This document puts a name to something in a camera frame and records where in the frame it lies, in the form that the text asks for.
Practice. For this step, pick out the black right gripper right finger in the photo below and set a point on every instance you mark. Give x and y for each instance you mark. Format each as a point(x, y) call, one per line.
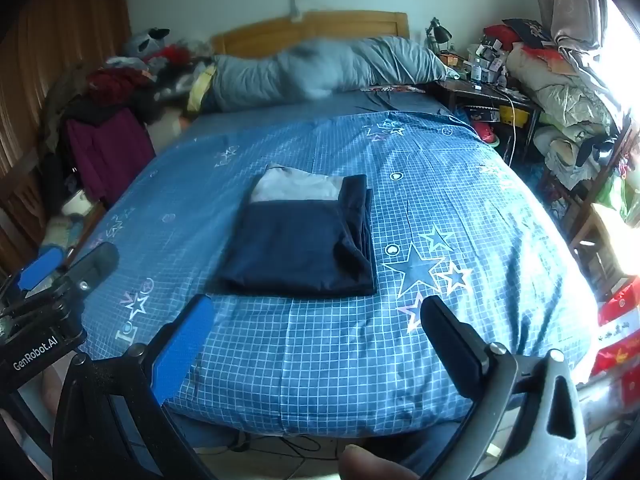
point(548, 439)

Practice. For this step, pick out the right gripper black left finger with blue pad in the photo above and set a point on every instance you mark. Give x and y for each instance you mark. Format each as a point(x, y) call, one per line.
point(112, 421)

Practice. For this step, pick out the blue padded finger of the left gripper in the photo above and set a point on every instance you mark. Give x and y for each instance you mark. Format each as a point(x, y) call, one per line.
point(47, 262)

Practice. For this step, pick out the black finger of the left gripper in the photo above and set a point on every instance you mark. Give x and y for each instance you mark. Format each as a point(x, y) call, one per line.
point(94, 267)

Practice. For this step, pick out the navy and grey garment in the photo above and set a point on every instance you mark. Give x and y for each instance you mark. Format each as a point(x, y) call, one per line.
point(302, 235)

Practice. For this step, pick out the person's hand below gripper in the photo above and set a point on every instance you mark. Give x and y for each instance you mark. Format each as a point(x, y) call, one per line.
point(356, 463)

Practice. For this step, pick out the maroon hanging cloth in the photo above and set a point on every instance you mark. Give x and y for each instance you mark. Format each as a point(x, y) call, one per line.
point(111, 155)

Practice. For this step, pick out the red gift box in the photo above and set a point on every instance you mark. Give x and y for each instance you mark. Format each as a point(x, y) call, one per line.
point(618, 339)

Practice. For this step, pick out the yellow pillow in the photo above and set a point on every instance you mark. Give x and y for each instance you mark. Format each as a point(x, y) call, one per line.
point(199, 88)

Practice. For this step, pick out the blue star patterned bedsheet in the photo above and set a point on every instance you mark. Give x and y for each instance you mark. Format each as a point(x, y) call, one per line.
point(449, 218)

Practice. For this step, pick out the grey plush toy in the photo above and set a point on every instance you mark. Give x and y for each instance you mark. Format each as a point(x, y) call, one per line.
point(145, 44)

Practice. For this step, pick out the brown wooden wardrobe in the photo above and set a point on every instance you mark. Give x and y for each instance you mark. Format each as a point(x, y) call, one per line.
point(45, 39)

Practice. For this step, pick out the grey rolled duvet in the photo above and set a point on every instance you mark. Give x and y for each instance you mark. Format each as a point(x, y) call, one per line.
point(315, 69)

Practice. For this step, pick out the red and green basin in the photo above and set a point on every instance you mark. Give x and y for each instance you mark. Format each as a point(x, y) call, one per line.
point(486, 134)

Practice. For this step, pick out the dark cluttered bedside desk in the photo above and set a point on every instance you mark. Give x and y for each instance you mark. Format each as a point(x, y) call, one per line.
point(454, 93)

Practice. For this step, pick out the pile of bedding bags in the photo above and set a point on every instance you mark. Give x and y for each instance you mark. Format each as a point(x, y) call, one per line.
point(575, 133)

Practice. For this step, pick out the wooden headboard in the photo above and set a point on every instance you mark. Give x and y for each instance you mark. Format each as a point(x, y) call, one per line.
point(266, 38)

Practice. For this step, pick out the black desk lamp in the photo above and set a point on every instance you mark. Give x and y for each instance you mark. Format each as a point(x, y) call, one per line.
point(437, 36)

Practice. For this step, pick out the grey curtain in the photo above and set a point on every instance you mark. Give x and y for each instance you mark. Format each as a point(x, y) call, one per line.
point(577, 25)

